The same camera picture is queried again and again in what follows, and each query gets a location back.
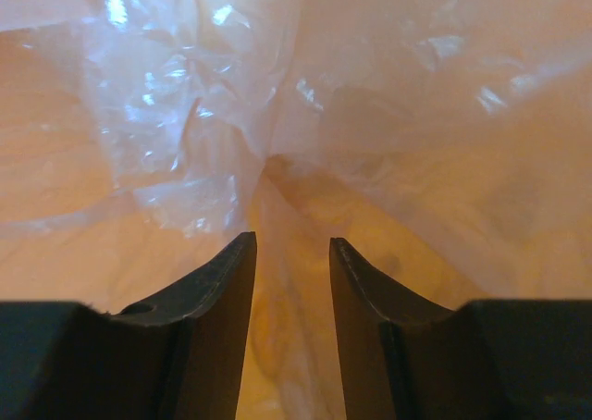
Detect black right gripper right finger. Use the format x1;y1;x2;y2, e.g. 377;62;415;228
329;238;591;419

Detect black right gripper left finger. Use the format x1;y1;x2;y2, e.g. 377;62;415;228
1;232;257;419

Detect pink translucent trash bag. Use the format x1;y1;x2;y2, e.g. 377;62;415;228
1;0;591;419

